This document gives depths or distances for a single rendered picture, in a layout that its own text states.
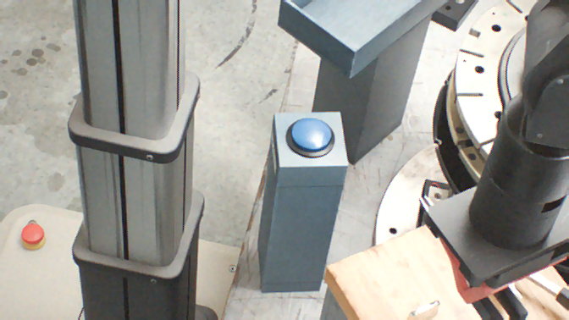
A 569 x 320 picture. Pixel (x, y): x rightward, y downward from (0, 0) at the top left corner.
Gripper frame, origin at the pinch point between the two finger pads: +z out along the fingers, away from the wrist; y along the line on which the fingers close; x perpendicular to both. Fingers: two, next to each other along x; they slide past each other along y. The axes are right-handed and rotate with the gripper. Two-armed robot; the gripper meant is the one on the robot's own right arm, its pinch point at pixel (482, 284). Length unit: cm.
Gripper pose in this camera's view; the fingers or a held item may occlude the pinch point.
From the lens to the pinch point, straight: 85.1
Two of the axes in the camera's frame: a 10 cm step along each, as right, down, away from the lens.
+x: -4.8, -7.2, 5.0
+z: -0.7, 6.1, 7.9
